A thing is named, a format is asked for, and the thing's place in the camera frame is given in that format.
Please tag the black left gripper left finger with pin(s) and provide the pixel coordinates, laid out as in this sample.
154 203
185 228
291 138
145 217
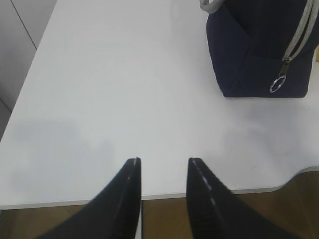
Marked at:
112 214

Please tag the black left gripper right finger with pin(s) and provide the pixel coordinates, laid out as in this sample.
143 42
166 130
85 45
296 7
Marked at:
216 213

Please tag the navy blue lunch bag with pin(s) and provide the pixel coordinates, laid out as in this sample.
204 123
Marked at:
262 48

